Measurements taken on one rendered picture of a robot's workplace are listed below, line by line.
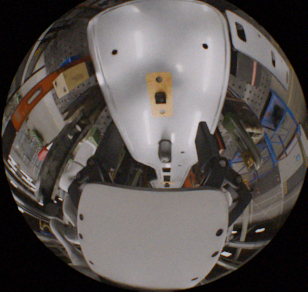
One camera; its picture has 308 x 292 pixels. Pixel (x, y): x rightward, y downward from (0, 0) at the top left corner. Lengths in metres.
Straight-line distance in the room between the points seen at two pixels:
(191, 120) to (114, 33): 0.21
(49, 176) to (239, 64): 0.36
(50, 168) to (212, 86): 0.28
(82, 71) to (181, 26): 0.15
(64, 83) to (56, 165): 0.12
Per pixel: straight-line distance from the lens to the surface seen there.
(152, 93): 0.17
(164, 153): 0.22
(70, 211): 0.58
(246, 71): 0.24
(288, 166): 8.05
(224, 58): 0.18
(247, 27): 0.24
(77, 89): 0.69
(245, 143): 0.21
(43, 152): 0.25
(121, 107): 0.20
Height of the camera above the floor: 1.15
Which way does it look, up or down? 40 degrees down
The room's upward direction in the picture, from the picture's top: 174 degrees counter-clockwise
